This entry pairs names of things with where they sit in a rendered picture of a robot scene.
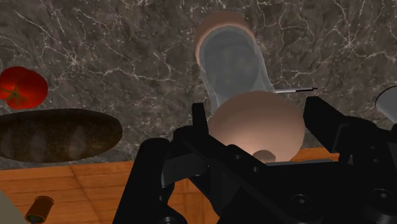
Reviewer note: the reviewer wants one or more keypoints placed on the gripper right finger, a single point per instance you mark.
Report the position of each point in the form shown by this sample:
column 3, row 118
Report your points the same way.
column 366, row 149

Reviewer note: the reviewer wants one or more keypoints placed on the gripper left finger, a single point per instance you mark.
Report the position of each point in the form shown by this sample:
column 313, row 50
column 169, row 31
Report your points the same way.
column 149, row 173

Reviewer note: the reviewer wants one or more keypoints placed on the grey round cup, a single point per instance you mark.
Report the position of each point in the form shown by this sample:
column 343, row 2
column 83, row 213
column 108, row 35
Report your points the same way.
column 387, row 104

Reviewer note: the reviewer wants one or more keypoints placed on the wooden cabinet with brass knob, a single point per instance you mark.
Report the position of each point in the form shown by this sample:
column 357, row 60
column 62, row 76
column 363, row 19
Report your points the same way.
column 77, row 186

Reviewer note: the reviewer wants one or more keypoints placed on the dark brown bread loaf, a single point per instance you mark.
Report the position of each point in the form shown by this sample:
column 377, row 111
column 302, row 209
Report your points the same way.
column 55, row 135

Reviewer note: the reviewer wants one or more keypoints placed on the pale pink egg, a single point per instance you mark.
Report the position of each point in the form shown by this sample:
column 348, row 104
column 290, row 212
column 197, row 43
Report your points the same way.
column 257, row 124

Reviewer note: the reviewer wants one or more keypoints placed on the grey translucent glass cup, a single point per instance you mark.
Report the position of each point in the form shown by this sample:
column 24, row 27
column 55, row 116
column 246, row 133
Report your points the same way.
column 231, row 62

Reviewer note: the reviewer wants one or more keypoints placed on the red tomato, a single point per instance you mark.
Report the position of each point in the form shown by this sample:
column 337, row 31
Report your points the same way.
column 23, row 88

